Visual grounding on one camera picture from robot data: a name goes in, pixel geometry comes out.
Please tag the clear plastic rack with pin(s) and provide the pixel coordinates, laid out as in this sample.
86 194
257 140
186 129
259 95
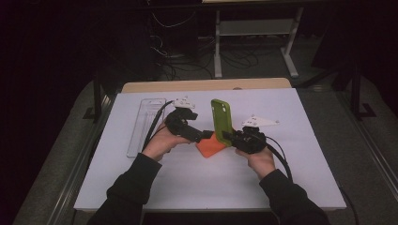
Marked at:
142 128

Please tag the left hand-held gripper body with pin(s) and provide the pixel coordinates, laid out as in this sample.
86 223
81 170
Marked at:
180 123

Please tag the orange phone case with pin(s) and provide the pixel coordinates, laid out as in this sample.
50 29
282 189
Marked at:
209 148

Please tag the person's left hand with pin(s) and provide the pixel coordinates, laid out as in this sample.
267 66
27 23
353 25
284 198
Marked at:
159 143

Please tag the person's right hand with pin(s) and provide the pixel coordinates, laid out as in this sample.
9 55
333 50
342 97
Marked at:
261 162

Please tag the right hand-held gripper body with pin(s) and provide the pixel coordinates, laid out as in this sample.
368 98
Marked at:
250 140

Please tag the grey metal frame rail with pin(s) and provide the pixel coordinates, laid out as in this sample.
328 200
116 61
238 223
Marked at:
78 172
369 150

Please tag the black metal stand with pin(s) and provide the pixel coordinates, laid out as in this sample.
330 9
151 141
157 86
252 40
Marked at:
356 97
97 100

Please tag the white metal desk frame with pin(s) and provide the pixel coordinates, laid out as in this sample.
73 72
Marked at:
256 27

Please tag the green phone case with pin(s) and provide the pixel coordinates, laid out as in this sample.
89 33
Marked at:
222 120

